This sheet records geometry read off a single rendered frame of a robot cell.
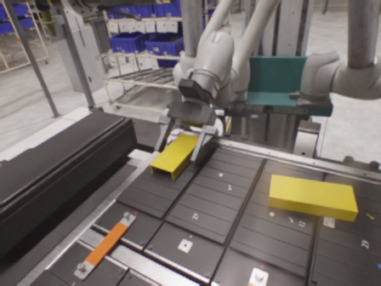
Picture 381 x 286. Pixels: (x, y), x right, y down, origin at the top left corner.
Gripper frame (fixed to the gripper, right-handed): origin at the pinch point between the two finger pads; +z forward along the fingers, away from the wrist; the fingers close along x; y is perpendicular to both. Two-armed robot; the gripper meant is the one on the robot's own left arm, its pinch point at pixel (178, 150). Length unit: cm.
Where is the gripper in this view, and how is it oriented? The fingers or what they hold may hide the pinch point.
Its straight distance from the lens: 68.0
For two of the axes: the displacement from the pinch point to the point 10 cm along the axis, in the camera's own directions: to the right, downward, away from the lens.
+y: 3.5, 3.7, 8.6
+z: -3.5, 9.0, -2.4
